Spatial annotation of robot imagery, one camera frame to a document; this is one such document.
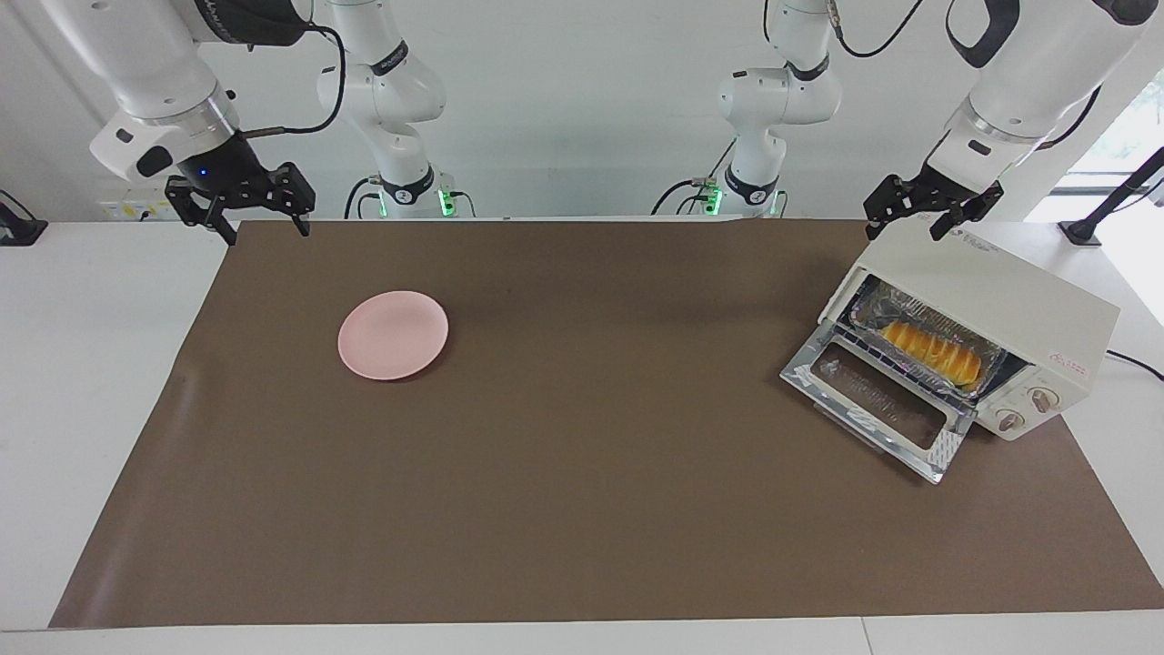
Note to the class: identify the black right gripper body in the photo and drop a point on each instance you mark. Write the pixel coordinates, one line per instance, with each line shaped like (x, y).
(223, 173)

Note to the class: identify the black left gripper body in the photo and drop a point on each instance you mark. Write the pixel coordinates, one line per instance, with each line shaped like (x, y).
(928, 193)

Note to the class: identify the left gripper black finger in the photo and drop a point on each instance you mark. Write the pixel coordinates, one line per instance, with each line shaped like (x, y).
(946, 226)
(878, 223)

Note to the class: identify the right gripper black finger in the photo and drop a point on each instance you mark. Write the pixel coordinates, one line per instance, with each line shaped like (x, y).
(303, 220)
(225, 226)

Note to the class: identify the aluminium foil tray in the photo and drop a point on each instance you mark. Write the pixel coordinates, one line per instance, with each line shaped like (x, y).
(878, 305)

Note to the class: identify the golden bread loaf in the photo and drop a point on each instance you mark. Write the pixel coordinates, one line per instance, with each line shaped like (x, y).
(932, 350)

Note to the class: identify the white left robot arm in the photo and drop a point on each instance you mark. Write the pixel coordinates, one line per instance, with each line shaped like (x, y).
(1037, 64)

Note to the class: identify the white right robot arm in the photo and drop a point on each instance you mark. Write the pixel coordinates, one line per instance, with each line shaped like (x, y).
(155, 73)

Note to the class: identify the cream toaster oven body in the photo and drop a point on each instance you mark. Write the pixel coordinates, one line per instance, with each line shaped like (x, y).
(1000, 291)

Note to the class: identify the metal oven rack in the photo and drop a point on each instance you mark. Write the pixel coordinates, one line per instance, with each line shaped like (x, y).
(864, 350)

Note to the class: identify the glass oven door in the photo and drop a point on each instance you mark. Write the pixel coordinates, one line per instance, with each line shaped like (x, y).
(873, 409)

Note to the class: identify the cream oven knob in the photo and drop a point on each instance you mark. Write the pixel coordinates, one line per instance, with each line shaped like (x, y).
(1044, 398)
(1011, 419)

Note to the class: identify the pink round plate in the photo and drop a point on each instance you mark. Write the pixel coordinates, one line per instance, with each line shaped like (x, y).
(393, 335)

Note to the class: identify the black table clamp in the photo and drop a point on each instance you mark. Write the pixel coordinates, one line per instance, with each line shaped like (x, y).
(18, 229)

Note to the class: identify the brown table mat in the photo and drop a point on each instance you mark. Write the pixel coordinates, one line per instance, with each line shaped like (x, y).
(582, 509)

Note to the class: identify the white wall socket box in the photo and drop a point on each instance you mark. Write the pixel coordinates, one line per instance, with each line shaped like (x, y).
(127, 209)

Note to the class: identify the black camera stand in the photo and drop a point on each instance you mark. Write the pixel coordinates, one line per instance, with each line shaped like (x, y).
(1114, 202)

